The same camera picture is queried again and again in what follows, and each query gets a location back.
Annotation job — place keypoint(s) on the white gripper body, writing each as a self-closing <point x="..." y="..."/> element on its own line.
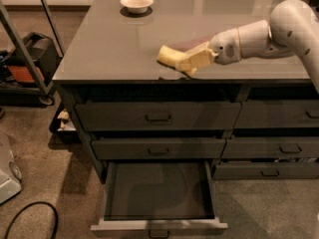
<point x="224" y="46"/>

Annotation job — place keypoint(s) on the yellow sponge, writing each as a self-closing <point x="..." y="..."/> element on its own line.
<point x="168" y="56"/>

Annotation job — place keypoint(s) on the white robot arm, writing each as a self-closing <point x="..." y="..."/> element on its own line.
<point x="292" y="29"/>

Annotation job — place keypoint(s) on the top left drawer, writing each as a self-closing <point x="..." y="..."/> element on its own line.
<point x="157" y="116"/>

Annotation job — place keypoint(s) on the dark grey drawer cabinet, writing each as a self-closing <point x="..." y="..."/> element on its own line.
<point x="113" y="59"/>

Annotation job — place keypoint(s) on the top right drawer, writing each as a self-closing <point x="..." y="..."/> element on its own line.
<point x="278" y="114"/>

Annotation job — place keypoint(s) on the middle left drawer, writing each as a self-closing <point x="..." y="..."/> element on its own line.
<point x="158" y="148"/>

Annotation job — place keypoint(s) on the middle right drawer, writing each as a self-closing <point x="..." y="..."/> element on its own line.
<point x="271" y="147"/>

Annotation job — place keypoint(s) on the open bottom left drawer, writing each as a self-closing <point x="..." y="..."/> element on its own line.
<point x="158" y="200"/>

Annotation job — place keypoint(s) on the bottom right drawer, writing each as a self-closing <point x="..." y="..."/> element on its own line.
<point x="266" y="170"/>

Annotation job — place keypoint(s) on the white ceramic bowl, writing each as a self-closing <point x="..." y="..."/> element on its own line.
<point x="137" y="6"/>

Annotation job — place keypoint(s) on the black metal cart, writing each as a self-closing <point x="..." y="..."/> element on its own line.
<point x="43" y="91"/>

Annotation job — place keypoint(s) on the grey machine on floor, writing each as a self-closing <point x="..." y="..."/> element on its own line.
<point x="10" y="174"/>

